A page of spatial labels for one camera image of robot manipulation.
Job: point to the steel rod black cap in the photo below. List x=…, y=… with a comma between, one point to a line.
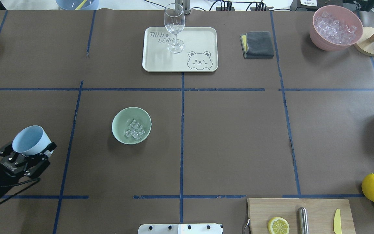
x=303, y=220

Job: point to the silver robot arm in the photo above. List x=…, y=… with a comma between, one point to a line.
x=23, y=181

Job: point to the pink bowl of ice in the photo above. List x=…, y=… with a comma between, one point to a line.
x=335, y=28

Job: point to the blue bowl with fork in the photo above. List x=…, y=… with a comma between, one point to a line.
x=73, y=4

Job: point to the mint green bowl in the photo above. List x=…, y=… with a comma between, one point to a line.
x=122, y=120

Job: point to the light blue plastic cup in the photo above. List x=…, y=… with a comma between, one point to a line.
x=31, y=141

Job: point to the grey folded cloth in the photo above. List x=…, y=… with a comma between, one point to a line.
x=257, y=45

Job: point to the yellow plastic knife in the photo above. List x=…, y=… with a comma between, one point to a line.
x=337, y=227

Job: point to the clear wine glass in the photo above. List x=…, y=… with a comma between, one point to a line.
x=174, y=22

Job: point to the ice cubes in bowl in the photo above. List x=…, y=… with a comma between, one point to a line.
x=135, y=130

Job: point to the black laptop monitor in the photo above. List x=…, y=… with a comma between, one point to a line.
x=314, y=5

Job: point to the lemon half slice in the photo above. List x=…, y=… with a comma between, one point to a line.
x=278, y=225

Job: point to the aluminium frame post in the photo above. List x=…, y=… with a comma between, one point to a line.
x=183, y=5

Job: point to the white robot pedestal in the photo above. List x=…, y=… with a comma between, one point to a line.
x=189, y=228

